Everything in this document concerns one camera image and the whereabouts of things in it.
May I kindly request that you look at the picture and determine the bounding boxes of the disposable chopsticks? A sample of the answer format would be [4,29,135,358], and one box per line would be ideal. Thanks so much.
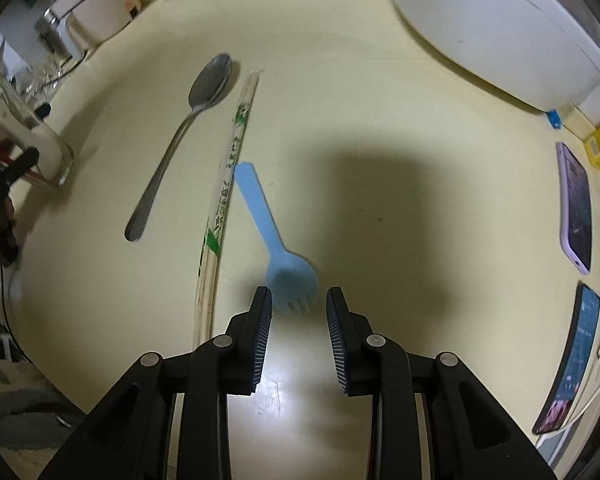
[193,70,261,349]

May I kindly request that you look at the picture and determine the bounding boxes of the dark metal spoon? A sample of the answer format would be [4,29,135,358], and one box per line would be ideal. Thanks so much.
[124,53,233,242]

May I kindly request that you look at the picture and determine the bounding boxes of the phone in purple case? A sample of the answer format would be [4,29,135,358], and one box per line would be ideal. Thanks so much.
[556,142,593,275]

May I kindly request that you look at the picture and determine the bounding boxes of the beige electric kettle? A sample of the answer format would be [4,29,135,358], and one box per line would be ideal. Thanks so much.
[34,0,142,60]

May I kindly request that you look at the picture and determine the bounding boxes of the clear glass utensil jar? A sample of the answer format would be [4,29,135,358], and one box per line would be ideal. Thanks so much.
[0,89,74,188]

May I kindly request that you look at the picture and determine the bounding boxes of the phone with blue screen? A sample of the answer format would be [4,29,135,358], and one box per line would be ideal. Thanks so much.
[532,282,600,434]

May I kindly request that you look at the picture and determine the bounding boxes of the white rice cooker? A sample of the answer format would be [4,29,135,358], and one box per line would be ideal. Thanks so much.
[394,0,600,112]

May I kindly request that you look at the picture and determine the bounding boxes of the blue plastic fork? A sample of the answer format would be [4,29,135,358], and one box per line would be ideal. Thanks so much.
[234,162,318,313]

